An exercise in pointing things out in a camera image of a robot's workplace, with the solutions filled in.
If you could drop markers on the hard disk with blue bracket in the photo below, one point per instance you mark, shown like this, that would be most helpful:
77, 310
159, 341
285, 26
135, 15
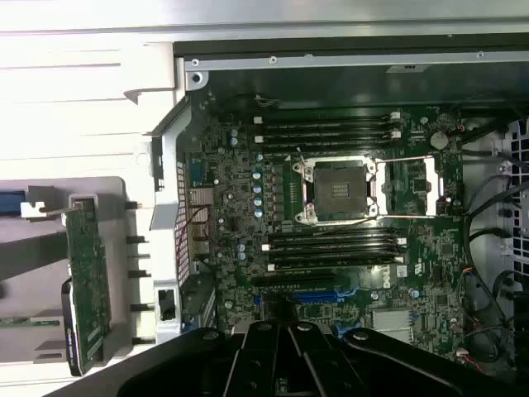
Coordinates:
10, 202

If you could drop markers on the thin metal locking lever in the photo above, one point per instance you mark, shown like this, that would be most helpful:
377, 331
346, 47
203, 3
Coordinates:
339, 223

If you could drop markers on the silver socket cover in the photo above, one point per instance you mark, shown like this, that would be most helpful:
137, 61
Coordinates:
432, 186

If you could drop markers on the grey parts rack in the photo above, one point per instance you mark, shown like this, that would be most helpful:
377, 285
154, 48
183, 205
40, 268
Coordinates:
117, 264

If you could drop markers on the silver coin cell battery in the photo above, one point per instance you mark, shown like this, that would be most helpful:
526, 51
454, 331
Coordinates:
439, 140

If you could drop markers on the CPU socket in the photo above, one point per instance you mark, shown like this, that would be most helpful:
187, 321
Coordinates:
339, 190

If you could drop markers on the green motherboard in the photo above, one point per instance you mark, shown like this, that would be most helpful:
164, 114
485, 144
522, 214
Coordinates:
434, 256

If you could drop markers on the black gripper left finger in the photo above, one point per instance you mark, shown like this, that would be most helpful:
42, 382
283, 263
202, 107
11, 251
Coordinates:
256, 364

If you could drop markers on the silver chipset heatsink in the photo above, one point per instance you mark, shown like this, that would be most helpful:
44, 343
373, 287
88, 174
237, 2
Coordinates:
390, 322

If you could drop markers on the blue expansion slot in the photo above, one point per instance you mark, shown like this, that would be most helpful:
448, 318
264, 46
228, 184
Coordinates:
314, 297

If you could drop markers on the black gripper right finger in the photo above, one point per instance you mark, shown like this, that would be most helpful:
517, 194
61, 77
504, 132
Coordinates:
314, 364

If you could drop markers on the black open PC case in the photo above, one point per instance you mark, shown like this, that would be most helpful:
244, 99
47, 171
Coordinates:
372, 62

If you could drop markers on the green RAM stick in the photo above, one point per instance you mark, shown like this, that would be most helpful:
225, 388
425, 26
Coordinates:
25, 322

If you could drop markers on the black RAM slot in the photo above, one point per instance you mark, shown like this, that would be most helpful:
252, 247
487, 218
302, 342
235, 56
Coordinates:
330, 261
326, 144
330, 252
330, 243
330, 234
326, 120
326, 135
326, 127

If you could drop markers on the black expansion slot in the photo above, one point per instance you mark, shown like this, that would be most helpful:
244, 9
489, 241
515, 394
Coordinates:
289, 280

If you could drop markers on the perforated metal disk bay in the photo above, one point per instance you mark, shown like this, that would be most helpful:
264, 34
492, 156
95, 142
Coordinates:
518, 165

